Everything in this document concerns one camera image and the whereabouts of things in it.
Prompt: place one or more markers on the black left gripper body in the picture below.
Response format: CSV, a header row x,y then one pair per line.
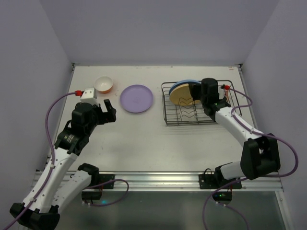
x,y
105,115

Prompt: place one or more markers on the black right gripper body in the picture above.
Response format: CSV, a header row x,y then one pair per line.
x,y
196,91

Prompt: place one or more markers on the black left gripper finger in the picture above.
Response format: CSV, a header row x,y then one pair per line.
x,y
89,104
110,115

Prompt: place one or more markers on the blue plate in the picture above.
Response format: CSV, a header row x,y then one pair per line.
x,y
179,83

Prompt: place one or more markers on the tan yellow plate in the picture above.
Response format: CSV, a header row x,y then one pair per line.
x,y
181,96

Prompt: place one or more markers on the orange bowl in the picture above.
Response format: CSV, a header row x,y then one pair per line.
x,y
103,84

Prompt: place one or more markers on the purple plate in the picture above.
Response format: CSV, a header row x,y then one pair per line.
x,y
136,98

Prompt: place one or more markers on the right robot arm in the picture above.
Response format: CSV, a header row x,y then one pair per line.
x,y
260,153

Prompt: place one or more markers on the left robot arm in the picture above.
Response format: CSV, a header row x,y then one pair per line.
x,y
41,209

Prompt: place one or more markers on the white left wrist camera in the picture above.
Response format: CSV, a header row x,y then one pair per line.
x,y
89,96

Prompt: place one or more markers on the dark wire dish rack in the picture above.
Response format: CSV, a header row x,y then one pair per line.
x,y
175,115

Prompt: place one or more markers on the black left base bracket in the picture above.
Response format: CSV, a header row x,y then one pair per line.
x,y
99,181

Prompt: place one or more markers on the black base bracket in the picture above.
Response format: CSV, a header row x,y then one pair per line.
x,y
99,181
210,179

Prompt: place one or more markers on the black right base bracket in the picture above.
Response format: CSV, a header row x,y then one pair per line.
x,y
210,179

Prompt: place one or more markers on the aluminium mounting rail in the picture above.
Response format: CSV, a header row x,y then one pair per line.
x,y
186,182

